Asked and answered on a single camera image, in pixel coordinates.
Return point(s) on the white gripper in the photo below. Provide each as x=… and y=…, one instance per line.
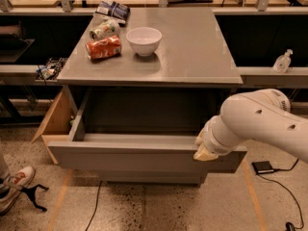
x=209, y=138

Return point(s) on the grey top drawer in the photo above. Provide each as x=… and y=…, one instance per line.
x=139, y=130

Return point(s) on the grey drawer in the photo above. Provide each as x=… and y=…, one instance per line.
x=140, y=177
x=139, y=130

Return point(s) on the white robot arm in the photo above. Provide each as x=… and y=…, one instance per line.
x=261, y=115

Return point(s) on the grey bottom drawer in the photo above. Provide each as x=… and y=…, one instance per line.
x=140, y=177

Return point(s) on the grey drawer cabinet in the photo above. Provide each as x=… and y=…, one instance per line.
x=192, y=55

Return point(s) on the open cardboard box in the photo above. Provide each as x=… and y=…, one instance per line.
x=55, y=126

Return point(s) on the black foot pedal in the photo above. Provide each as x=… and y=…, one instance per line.
x=262, y=167

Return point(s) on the clear sanitizer pump bottle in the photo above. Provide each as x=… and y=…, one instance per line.
x=282, y=62

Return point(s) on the white ceramic bowl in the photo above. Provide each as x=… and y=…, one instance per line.
x=144, y=40

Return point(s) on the orange soda can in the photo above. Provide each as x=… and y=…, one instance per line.
x=104, y=48

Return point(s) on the green white soda can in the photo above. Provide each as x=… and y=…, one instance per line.
x=104, y=30

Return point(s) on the blue chip bag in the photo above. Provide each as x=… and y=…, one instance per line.
x=114, y=10

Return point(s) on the tray of small items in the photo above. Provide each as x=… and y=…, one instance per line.
x=51, y=69

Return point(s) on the black grabber tool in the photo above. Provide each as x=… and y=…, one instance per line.
x=30, y=192

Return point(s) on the grey trouser leg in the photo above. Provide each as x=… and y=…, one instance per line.
x=4, y=172

